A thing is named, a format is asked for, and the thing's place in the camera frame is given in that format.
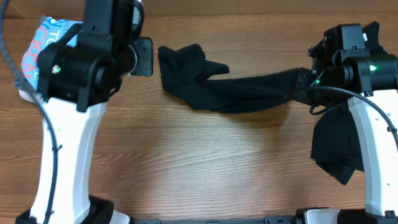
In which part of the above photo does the plain black t-shirt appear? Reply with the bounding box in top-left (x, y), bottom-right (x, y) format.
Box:
top-left (158, 44), bottom-right (310, 113)

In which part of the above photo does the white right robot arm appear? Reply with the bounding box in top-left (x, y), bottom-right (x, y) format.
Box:
top-left (296, 47), bottom-right (397, 223)

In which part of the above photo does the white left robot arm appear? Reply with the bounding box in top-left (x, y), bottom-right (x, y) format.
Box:
top-left (16, 1), bottom-right (154, 223)

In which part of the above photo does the black hydrogen logo shirt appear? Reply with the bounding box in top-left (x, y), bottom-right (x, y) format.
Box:
top-left (311, 21), bottom-right (387, 185)

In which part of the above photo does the light blue printed t-shirt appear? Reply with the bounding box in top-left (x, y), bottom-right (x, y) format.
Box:
top-left (21, 16), bottom-right (80, 90)

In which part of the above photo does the white folded garment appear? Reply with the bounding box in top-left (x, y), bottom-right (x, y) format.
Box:
top-left (19, 89), bottom-right (42, 103)

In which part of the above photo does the grey folded garment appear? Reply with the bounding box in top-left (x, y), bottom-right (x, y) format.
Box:
top-left (14, 15), bottom-right (47, 89)

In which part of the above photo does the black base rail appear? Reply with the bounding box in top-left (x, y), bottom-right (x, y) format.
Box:
top-left (131, 215), bottom-right (303, 224)

